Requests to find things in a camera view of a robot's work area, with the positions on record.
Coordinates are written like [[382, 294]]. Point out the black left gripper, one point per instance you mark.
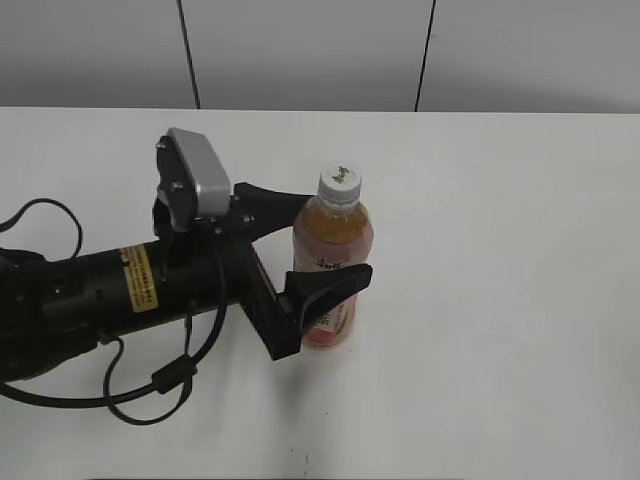
[[223, 247]]

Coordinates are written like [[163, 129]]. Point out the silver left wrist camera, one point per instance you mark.
[[205, 171]]

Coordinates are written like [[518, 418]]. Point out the white bottle cap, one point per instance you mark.
[[340, 184]]

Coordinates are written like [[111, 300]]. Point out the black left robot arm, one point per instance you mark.
[[54, 311]]

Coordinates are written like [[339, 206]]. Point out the peach oolong tea bottle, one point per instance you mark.
[[325, 239]]

